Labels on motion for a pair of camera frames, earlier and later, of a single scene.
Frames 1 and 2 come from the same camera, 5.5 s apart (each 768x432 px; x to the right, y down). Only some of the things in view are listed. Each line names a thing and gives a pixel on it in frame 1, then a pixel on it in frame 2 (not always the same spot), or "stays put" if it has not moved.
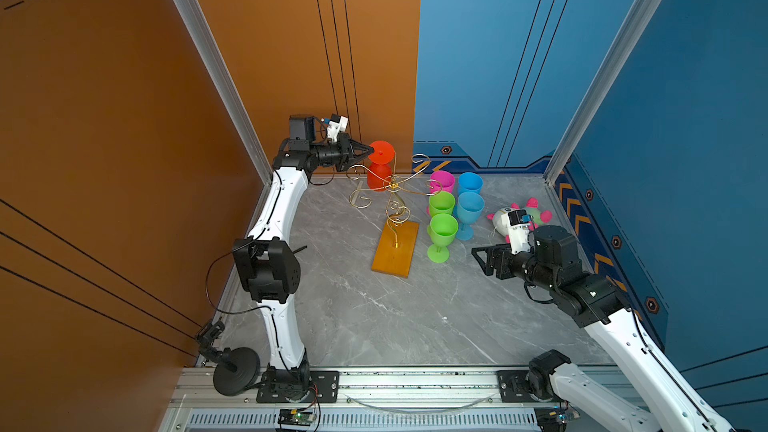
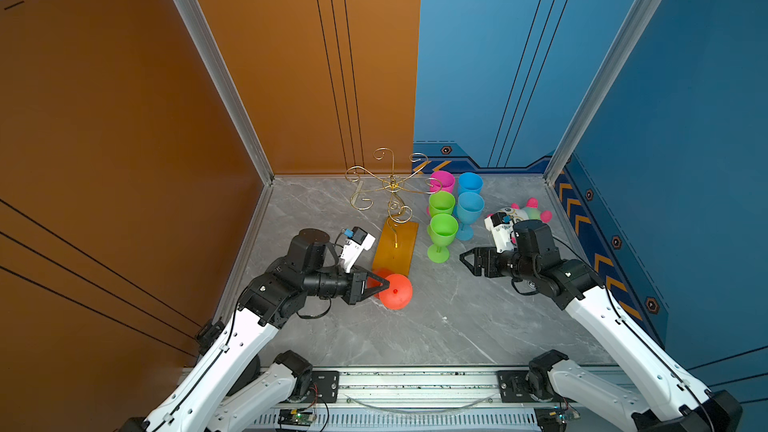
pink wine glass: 441,181 stays put
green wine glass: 442,229 stays put
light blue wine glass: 470,207 stays put
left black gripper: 344,148 -> 356,289
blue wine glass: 470,182 stays put
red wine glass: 380,173 -> 398,293
